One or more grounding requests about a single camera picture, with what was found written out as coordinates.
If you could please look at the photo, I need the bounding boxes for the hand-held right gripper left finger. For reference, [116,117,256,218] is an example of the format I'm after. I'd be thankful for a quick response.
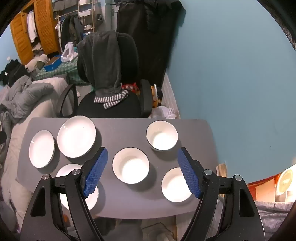
[20,147,109,241]

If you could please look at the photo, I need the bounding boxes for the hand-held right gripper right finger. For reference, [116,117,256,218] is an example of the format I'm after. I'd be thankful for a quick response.
[177,147,266,241]

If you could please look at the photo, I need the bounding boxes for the white bowl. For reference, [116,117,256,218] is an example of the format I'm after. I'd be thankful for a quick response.
[146,120,179,152]
[161,167,193,203]
[112,147,150,184]

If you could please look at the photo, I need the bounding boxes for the small white plate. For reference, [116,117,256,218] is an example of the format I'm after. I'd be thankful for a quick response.
[29,130,55,168]

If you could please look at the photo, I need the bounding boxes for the wooden boards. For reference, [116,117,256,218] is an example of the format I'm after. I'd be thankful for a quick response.
[216,162,228,179]

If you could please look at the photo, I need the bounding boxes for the white tied bag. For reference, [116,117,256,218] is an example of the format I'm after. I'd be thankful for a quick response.
[150,105,177,120]

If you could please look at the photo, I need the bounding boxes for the cardboard box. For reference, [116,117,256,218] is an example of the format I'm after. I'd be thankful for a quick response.
[247,174,281,202]

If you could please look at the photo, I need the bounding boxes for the yellow toy packaging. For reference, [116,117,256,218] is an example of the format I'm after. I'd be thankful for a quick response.
[150,85,162,108]

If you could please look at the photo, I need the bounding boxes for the red checkered cloth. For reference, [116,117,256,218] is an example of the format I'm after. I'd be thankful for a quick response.
[121,82,140,95]

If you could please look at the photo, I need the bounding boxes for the grey crumpled cloth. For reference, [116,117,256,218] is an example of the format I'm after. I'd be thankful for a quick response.
[254,200,296,241]

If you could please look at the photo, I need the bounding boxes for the white bed sheet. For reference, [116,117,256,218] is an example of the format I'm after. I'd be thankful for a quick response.
[0,77,77,232]

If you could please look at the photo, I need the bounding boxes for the white round fan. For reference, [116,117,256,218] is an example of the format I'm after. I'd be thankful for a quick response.
[274,163,296,202]

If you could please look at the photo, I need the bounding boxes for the grey duvet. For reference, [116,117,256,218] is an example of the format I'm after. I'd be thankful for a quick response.
[0,76,55,118]

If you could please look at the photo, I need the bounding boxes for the green checkered cloth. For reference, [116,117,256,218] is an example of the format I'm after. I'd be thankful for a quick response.
[36,57,89,85]

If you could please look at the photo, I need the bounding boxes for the grey hooded sweater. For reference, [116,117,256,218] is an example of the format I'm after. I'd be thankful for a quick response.
[76,30,129,110]

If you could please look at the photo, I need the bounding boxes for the blue box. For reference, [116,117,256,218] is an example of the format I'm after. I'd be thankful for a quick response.
[44,57,62,72]

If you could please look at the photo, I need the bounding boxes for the black office chair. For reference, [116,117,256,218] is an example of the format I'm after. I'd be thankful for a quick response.
[57,32,153,118]

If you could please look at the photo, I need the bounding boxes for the white plastic bag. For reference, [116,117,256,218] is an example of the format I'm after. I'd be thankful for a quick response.
[60,42,79,62]

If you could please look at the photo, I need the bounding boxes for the pile of clothes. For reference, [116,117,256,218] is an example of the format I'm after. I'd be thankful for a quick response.
[24,45,50,71]

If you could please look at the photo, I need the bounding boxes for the black bag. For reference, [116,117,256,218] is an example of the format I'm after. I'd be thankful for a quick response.
[0,59,29,87]

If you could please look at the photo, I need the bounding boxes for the black hanging coat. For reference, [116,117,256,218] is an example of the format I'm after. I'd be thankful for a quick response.
[116,0,185,88]

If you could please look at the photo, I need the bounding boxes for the rack of hanging clothes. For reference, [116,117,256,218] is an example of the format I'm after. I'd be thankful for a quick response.
[55,14,84,55]

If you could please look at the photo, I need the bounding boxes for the wooden wardrobe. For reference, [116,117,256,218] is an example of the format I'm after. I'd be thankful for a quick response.
[10,0,62,65]

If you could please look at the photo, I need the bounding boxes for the white shelf unit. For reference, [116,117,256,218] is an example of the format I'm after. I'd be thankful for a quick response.
[78,0,95,33]

